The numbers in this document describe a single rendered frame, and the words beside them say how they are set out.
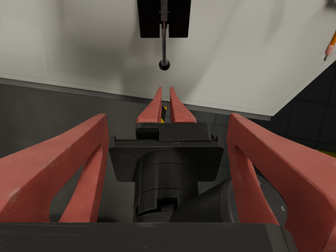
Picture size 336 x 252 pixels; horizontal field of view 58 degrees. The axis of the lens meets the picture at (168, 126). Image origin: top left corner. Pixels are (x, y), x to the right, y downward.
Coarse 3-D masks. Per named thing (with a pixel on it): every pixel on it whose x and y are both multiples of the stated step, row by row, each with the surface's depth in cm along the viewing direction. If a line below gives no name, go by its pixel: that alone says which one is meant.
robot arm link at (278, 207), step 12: (228, 180) 18; (264, 180) 20; (204, 192) 20; (216, 192) 18; (228, 192) 17; (264, 192) 19; (276, 192) 20; (192, 204) 19; (204, 204) 18; (216, 204) 17; (228, 204) 16; (276, 204) 19; (180, 216) 20; (192, 216) 18; (204, 216) 18; (216, 216) 17; (228, 216) 16; (276, 216) 18
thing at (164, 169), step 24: (120, 144) 26; (144, 144) 26; (168, 144) 26; (192, 144) 26; (216, 144) 26; (120, 168) 29; (144, 168) 26; (168, 168) 25; (192, 168) 27; (216, 168) 29; (144, 192) 25; (168, 192) 24; (192, 192) 25
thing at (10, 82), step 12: (12, 84) 47; (24, 84) 47; (36, 84) 47; (48, 84) 48; (96, 96) 50; (108, 96) 50; (120, 96) 51; (132, 96) 51; (192, 108) 54; (204, 108) 54; (216, 108) 55
